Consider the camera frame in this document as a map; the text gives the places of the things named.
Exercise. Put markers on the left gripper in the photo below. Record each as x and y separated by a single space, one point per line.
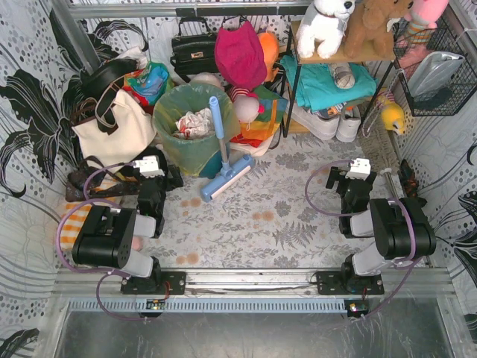
173 177

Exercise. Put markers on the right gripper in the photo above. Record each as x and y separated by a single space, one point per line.
332 178

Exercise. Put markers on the yellow plastic trash bag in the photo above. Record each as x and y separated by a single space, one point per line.
175 104

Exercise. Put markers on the light blue floor squeegee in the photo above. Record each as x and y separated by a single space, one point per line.
230 172

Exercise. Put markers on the teal plastic trash bin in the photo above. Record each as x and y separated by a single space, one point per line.
210 168

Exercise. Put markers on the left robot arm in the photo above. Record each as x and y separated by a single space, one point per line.
118 215

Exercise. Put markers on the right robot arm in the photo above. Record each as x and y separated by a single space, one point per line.
401 231

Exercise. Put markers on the cream canvas tote bag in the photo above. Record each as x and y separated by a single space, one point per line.
131 134

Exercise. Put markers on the crumpled white paper trash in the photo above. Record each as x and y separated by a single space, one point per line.
197 125

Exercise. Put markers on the colourful cartoon fabric bag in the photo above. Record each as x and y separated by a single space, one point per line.
149 84

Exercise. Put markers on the rainbow striped fabric bag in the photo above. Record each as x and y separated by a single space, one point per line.
267 123

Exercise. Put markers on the magenta fabric bag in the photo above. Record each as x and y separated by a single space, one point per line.
239 57

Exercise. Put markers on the pink foam roller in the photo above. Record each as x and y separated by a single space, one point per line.
137 243

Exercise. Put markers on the dark patterned cloth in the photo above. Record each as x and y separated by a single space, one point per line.
409 183

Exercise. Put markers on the white sneaker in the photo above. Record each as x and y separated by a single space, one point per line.
348 125

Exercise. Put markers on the orange checkered cloth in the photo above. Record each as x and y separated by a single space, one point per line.
72 227

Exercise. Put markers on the wooden shelf rack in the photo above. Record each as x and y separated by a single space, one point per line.
368 54

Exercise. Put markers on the yellow plush duck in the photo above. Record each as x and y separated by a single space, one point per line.
392 115

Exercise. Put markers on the teal folded cloth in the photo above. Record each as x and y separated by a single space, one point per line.
316 89

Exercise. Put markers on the black round hat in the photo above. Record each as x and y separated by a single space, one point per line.
95 84

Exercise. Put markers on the pink round plush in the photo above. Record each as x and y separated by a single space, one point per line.
247 108

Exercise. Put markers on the silver foil pouch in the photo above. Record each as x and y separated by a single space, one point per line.
434 71

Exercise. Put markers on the black leather handbag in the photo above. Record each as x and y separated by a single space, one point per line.
194 54

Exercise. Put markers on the white plush dog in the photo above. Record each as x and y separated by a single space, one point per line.
323 27

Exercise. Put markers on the orange plush toy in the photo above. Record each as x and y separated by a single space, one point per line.
270 47

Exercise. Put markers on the brown teddy bear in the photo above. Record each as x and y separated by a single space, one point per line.
369 22

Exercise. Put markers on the pink plush toy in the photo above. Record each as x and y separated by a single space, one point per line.
423 15

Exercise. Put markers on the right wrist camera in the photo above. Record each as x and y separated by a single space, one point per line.
360 169

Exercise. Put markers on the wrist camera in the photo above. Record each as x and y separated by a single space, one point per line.
149 166
360 169

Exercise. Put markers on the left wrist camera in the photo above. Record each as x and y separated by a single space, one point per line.
149 166

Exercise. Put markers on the long handled brush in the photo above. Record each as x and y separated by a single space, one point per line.
378 148

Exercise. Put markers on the brown leather strap bag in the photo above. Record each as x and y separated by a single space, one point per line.
92 180

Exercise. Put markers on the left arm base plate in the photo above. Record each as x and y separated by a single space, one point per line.
171 282

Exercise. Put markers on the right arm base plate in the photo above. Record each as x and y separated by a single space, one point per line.
336 283

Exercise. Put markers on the black wire basket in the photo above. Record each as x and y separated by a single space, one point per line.
411 50

